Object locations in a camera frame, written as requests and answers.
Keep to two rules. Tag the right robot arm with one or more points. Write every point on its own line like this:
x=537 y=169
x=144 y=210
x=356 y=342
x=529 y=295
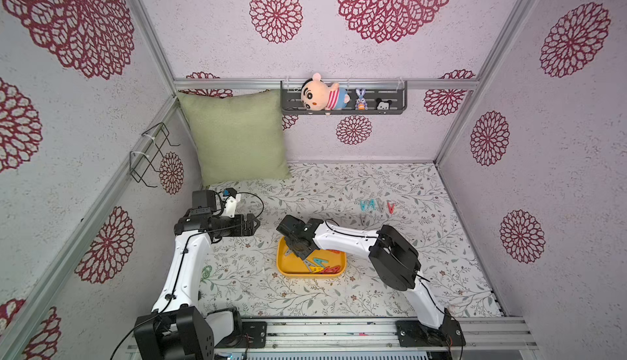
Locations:
x=397 y=264

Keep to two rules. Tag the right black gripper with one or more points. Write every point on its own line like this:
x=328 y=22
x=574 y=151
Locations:
x=298 y=237

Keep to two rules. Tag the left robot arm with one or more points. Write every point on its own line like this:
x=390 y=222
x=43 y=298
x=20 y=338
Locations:
x=176 y=328

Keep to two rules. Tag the green cushion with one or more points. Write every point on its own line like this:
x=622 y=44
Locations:
x=237 y=138

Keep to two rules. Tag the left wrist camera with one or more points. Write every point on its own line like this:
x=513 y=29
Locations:
x=230 y=202

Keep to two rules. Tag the dark grey wall shelf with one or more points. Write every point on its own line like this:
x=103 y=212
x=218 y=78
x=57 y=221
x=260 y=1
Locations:
x=397 y=92

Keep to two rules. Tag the cartoon boy plush doll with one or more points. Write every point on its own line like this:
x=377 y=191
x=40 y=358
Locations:
x=316 y=95

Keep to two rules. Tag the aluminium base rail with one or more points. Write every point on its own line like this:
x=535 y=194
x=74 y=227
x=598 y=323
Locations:
x=339 y=335

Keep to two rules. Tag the pile of coloured clothespins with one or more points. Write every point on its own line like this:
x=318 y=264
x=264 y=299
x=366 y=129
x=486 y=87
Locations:
x=327 y=262

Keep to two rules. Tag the yellow plastic storage box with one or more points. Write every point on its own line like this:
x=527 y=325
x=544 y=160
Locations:
x=290 y=266

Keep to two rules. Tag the black wire wall rack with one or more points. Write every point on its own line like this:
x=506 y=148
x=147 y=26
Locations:
x=141 y=161

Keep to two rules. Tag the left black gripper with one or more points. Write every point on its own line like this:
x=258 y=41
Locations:
x=238 y=228

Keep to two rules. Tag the small blue rabbit figure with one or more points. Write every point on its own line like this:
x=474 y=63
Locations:
x=361 y=102

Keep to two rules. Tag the black white mouse figure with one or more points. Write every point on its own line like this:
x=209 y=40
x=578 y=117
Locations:
x=383 y=105

